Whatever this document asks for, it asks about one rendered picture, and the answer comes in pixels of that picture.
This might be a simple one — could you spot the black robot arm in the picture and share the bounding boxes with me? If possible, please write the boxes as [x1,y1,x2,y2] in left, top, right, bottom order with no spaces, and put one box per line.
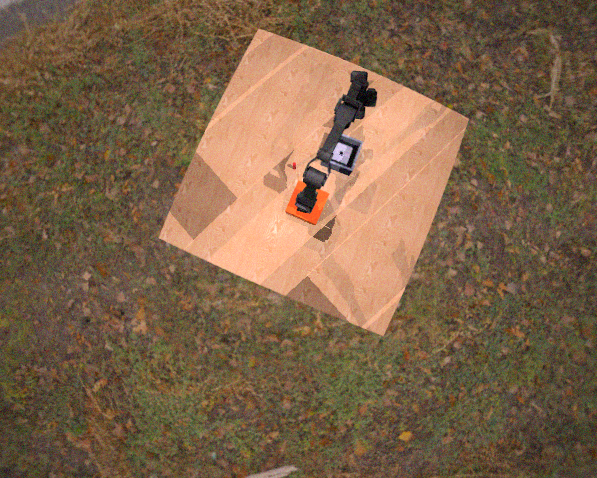
[295,76,378,214]

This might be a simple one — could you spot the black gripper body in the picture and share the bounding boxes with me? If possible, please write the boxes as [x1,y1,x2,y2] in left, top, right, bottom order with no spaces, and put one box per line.
[350,71,368,119]

